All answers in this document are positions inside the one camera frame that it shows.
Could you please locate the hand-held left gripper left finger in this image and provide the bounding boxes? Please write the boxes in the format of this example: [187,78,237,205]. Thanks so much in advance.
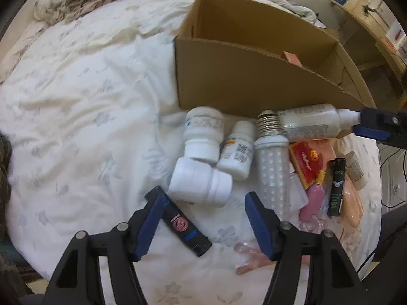
[46,186,172,305]

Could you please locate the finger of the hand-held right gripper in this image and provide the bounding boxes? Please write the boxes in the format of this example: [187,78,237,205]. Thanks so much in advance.
[352,123,392,142]
[360,107,403,127]

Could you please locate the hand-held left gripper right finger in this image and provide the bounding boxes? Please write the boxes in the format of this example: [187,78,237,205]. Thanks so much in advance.
[245,191,366,305]

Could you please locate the pink plastic clip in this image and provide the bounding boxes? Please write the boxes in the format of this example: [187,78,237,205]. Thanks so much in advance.
[235,241,271,275]
[300,214,328,232]

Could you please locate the black lighter with red emblem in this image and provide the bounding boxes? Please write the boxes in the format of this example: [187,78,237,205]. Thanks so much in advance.
[161,194,213,257]

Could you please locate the white LED corn bulb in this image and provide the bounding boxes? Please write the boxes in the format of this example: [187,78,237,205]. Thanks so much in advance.
[254,110,293,217]

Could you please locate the white spray bottle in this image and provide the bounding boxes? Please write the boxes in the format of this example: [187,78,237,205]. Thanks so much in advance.
[277,103,361,142]

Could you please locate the small pink bottle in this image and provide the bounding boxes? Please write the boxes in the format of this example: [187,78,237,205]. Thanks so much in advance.
[299,171,328,221]

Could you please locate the plain white pill bottle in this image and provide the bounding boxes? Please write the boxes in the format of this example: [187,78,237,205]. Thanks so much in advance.
[168,157,234,208]

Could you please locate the black and green lighter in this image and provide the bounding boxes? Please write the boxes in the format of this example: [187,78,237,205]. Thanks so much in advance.
[327,158,345,217]

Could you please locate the red packet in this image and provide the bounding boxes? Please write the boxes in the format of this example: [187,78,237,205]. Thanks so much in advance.
[289,140,336,191]

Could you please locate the small white orange-label bottle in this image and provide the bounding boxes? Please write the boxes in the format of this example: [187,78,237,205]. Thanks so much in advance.
[217,121,256,181]

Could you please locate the peach coloured tube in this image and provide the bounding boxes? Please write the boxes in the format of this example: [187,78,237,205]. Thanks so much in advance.
[340,175,364,227]

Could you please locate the white labelled pill bottle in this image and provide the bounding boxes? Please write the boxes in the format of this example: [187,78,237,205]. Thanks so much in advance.
[184,106,226,162]

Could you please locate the brown cardboard box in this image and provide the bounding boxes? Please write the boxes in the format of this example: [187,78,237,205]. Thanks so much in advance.
[174,0,377,119]

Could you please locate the clear plastic wrapper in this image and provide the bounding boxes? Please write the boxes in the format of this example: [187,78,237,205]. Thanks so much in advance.
[288,172,309,212]

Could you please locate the wooden desk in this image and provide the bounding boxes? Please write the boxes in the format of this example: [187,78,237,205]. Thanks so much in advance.
[331,0,407,109]

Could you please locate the red card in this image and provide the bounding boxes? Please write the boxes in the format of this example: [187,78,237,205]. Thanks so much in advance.
[281,51,302,67]

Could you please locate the white floral bedsheet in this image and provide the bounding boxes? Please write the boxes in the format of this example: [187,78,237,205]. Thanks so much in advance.
[0,0,382,305]

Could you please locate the dark cloth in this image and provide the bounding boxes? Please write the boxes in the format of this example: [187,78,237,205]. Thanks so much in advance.
[0,133,13,204]

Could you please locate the black cable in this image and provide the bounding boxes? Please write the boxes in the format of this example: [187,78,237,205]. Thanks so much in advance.
[379,151,407,208]

